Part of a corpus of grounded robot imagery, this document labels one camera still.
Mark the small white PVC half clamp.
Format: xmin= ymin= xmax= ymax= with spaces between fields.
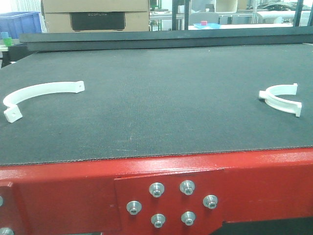
xmin=258 ymin=83 xmax=302 ymax=118

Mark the large white PVC half clamp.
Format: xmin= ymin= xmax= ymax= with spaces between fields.
xmin=3 ymin=81 xmax=85 ymax=123

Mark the black conveyor mat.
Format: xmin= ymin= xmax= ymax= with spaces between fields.
xmin=0 ymin=44 xmax=313 ymax=165

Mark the silver bolt top left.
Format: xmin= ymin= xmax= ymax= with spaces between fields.
xmin=149 ymin=182 xmax=165 ymax=198

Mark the silver bolt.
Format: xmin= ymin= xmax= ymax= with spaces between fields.
xmin=151 ymin=213 xmax=166 ymax=229
xmin=202 ymin=194 xmax=218 ymax=210
xmin=126 ymin=201 xmax=142 ymax=215
xmin=181 ymin=211 xmax=196 ymax=226
xmin=179 ymin=180 xmax=195 ymax=195
xmin=149 ymin=182 xmax=165 ymax=198

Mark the silver bolt top right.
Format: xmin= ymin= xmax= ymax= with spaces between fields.
xmin=179 ymin=180 xmax=195 ymax=195

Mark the silver bolt far left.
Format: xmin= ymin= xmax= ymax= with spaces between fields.
xmin=126 ymin=201 xmax=142 ymax=215

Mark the silver bolt far right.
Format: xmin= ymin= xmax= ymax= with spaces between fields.
xmin=202 ymin=194 xmax=218 ymax=210

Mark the silver bolt bottom left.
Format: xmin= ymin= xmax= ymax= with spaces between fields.
xmin=151 ymin=213 xmax=166 ymax=229

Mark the blue tray with pink cube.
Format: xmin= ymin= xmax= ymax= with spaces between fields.
xmin=193 ymin=21 xmax=221 ymax=29

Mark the silver bolt bottom right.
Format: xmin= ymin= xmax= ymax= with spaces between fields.
xmin=181 ymin=211 xmax=196 ymax=226

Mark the cardboard box with black print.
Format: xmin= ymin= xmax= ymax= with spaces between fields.
xmin=41 ymin=0 xmax=150 ymax=33

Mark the dark board at table end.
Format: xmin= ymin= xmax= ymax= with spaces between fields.
xmin=20 ymin=26 xmax=313 ymax=52

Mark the green plastic cup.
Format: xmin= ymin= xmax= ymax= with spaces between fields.
xmin=3 ymin=37 xmax=13 ymax=47

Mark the blue plastic crate background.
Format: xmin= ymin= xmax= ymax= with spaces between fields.
xmin=0 ymin=11 xmax=42 ymax=39

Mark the red metal frame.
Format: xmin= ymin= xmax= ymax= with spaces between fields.
xmin=0 ymin=148 xmax=313 ymax=235

